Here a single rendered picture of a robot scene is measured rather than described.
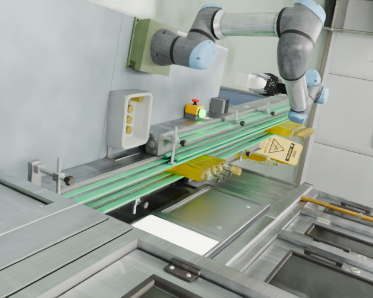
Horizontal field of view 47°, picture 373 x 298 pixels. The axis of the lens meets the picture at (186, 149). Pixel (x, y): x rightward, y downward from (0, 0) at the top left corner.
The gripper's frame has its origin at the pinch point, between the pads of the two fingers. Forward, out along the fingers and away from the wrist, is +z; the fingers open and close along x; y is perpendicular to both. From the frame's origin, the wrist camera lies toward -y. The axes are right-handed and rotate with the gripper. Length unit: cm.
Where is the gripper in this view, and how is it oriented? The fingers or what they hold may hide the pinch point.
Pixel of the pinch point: (253, 81)
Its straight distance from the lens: 209.6
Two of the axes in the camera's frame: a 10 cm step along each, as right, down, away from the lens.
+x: -2.0, 9.7, 1.7
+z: -8.5, -2.5, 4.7
